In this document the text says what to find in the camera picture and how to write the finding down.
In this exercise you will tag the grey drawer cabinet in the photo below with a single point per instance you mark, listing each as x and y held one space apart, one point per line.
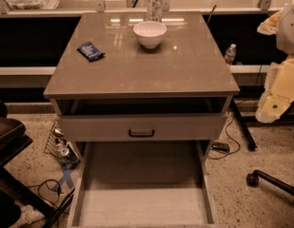
186 74

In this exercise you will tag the open lower drawer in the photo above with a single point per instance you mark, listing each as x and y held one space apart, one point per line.
142 185

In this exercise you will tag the closed drawer with black handle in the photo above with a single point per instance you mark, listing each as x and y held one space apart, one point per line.
127 128

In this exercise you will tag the black table leg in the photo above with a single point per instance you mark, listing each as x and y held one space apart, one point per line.
251 145

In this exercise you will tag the clear water bottle on cabinet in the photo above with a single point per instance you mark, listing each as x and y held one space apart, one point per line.
154 10

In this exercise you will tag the wire basket with cans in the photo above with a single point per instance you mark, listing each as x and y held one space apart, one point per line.
60 149

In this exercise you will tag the white ceramic bowl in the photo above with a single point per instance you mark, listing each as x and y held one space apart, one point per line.
150 34

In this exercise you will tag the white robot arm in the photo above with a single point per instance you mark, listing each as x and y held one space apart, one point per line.
281 24

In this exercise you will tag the black office chair base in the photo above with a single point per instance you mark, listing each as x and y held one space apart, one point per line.
252 179

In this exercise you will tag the blue rxbar blueberry packet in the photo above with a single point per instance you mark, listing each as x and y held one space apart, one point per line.
90 52

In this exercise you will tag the blue tape cross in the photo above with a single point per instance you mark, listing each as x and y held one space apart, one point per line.
66 178

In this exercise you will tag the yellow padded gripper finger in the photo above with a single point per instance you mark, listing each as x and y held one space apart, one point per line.
279 92

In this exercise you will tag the small water bottle behind cabinet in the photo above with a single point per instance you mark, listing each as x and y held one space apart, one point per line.
230 54

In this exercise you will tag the dark chair at left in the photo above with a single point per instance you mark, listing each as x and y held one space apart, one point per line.
13 140

